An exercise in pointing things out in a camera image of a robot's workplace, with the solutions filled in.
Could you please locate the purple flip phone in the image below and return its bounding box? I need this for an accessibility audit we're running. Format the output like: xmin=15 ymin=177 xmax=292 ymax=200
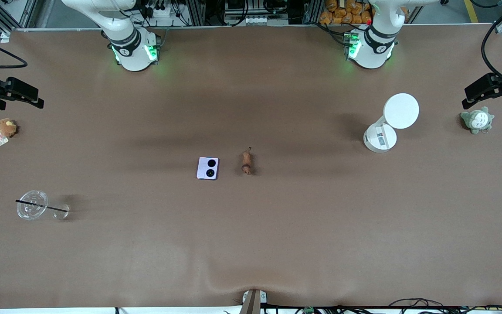
xmin=196 ymin=157 xmax=220 ymax=181

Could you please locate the brown lion statue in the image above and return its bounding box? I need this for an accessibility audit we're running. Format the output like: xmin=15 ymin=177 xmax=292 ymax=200
xmin=241 ymin=147 xmax=254 ymax=175

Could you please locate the grey-green Totoro plush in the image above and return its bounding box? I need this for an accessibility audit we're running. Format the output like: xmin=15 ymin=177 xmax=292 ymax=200
xmin=460 ymin=106 xmax=495 ymax=135

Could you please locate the brown bear plush with tag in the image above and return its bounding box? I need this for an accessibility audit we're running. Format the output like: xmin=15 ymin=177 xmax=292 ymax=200
xmin=0 ymin=118 xmax=18 ymax=147

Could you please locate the black drinking straw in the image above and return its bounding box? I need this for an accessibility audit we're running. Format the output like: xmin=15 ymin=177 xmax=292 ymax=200
xmin=15 ymin=199 xmax=69 ymax=213

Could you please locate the clear plastic cup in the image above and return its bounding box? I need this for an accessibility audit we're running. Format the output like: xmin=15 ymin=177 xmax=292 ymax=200
xmin=16 ymin=190 xmax=71 ymax=221

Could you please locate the orange plush toy pile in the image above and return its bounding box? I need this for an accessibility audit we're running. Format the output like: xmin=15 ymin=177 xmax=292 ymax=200
xmin=319 ymin=0 xmax=373 ymax=25

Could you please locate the white power strip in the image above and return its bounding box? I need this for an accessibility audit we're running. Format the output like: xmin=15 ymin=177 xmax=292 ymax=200
xmin=226 ymin=15 xmax=289 ymax=27

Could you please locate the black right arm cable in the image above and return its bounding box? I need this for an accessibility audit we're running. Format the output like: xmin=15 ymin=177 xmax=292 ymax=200
xmin=0 ymin=33 xmax=28 ymax=71

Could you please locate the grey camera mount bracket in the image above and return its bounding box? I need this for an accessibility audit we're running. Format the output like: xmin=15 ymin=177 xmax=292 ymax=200
xmin=242 ymin=289 xmax=268 ymax=314

